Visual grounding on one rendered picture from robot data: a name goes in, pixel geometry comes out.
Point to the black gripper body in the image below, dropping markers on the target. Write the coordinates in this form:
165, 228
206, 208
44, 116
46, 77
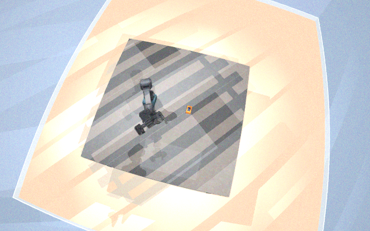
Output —
149, 122

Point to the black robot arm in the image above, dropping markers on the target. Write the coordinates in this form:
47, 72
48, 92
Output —
146, 85

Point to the orange block with blue square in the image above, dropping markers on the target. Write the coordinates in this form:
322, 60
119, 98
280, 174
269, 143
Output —
188, 111

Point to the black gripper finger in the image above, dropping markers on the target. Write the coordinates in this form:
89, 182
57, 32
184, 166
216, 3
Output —
139, 127
157, 119

